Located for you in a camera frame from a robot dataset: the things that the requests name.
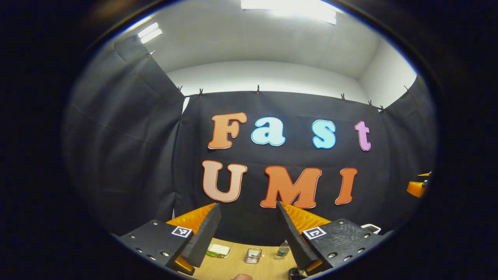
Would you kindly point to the ceiling light panel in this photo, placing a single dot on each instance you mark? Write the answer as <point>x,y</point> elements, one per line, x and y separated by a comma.
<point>288,9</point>
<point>150,32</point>

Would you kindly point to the toy sandwich with lettuce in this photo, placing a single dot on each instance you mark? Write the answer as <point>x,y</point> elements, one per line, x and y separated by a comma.
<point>218,251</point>

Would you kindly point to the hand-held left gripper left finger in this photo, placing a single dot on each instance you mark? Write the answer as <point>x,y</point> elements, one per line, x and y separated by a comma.
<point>204,237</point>

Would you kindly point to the clear plastic water bottle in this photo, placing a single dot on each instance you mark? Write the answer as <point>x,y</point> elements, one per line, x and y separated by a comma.
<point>283,249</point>

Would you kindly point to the black backdrop cloth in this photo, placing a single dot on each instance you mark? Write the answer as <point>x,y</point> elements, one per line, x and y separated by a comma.
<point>136,155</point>

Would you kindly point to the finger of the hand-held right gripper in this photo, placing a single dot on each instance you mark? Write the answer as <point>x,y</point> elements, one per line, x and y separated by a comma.
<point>417,188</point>

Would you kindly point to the row of black backdrop clips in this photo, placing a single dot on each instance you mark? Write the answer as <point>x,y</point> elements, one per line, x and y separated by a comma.
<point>257,90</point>

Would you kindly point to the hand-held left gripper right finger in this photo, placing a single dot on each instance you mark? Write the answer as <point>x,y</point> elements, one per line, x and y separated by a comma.
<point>296,241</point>

